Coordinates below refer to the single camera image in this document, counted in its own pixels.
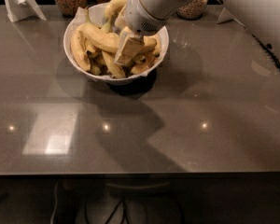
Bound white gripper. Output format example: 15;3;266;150
114;0;189;65

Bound large front yellow banana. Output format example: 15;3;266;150
82;7;158;55

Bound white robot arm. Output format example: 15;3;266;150
119;0;280;69

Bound far right yellow banana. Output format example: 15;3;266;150
147;35;161;57

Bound top curved yellow banana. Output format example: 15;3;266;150
104;0;128;21

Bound white bowl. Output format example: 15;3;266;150
63;8;169;85

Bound lower middle yellow banana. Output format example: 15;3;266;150
102;51;126;78

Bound left yellow banana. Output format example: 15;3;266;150
70;25;91;72

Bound glass jar of grains right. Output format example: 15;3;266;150
176;0;208;20

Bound white paper stand right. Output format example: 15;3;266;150
217;7;245;27

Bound white paper stand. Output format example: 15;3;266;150
217;7;245;27
4;0;47;22

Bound white paper stand left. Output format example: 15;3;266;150
4;0;47;22

